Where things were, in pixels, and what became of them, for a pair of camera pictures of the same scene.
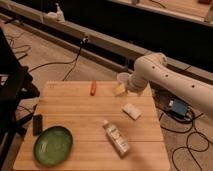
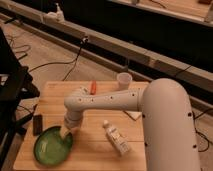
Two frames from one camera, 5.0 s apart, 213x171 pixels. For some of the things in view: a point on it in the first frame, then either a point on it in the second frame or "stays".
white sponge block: [132, 111] stays
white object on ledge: [57, 16] stays
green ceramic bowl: [53, 146] stays
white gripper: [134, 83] → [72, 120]
